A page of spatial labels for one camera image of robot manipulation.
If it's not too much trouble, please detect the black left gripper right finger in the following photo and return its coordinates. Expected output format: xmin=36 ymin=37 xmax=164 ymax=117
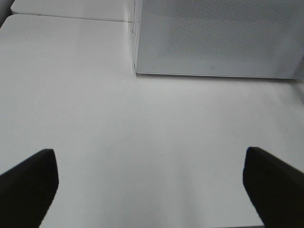
xmin=243 ymin=147 xmax=304 ymax=228

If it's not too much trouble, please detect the white microwave oven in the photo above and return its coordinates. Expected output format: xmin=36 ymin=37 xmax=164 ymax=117
xmin=132 ymin=0 xmax=304 ymax=80

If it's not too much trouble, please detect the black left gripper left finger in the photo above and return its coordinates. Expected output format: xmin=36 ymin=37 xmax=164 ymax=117
xmin=0 ymin=149 xmax=58 ymax=228

